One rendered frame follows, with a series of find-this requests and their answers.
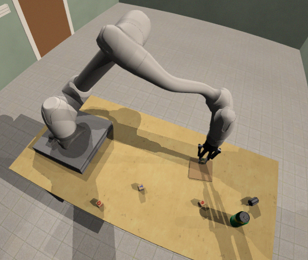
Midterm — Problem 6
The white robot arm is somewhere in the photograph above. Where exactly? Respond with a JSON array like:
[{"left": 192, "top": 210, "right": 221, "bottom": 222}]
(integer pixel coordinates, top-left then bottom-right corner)
[{"left": 41, "top": 10, "right": 237, "bottom": 150}]

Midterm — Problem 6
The green and yellow drink can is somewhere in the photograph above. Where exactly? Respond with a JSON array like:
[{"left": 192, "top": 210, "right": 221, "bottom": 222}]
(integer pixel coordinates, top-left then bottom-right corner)
[{"left": 230, "top": 211, "right": 250, "bottom": 228}]

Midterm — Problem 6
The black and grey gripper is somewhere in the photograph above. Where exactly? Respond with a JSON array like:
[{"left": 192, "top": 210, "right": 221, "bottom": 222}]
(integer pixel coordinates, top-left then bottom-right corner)
[{"left": 197, "top": 140, "right": 221, "bottom": 164}]

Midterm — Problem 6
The tan square mat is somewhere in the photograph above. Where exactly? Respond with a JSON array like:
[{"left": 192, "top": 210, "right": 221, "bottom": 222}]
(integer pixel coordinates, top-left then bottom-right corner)
[{"left": 189, "top": 157, "right": 212, "bottom": 182}]

